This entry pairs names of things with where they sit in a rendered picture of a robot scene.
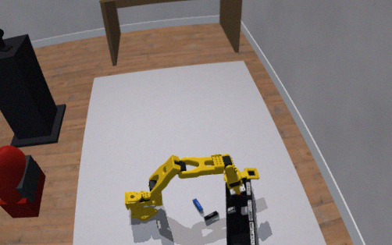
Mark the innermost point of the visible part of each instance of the blue battery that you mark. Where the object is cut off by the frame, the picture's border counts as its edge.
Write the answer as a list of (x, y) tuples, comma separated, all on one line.
[(197, 204)]

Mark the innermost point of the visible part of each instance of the white domino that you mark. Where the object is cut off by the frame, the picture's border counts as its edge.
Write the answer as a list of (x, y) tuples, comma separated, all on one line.
[(242, 189)]

